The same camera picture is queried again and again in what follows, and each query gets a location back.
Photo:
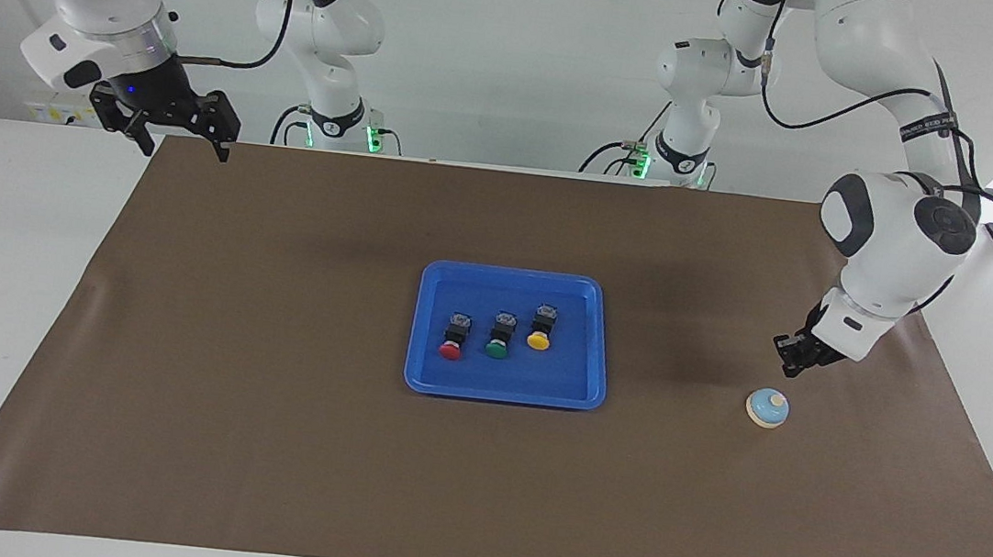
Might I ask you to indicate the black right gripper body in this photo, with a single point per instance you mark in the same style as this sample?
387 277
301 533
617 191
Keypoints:
156 95

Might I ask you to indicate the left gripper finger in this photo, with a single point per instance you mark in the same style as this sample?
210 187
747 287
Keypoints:
785 362
802 366

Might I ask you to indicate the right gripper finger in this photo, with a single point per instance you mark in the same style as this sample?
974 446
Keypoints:
224 144
145 138

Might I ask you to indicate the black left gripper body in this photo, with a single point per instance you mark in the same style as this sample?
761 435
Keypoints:
808 346

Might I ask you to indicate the yellow push button switch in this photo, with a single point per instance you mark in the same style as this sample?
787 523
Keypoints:
542 328

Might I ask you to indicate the green push button switch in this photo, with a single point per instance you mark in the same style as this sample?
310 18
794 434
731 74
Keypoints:
500 339

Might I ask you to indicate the red push button switch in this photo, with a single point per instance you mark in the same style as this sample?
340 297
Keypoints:
454 339

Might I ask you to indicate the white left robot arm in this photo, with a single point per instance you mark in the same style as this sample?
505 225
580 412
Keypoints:
895 265

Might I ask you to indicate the blue plastic tray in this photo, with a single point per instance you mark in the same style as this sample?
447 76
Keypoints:
570 369

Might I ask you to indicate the round blue cream knob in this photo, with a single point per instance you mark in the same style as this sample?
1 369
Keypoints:
767 410

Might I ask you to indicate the brown table mat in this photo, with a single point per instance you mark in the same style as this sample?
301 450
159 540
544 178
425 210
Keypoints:
474 488

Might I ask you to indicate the white wall socket box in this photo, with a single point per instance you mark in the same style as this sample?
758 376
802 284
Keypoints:
53 110

